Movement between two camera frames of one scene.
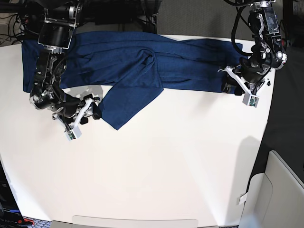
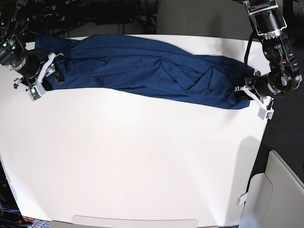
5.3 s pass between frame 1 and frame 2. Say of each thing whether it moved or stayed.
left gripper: moved
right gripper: moved
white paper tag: stayed
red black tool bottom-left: stayed
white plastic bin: stayed
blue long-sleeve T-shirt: moved
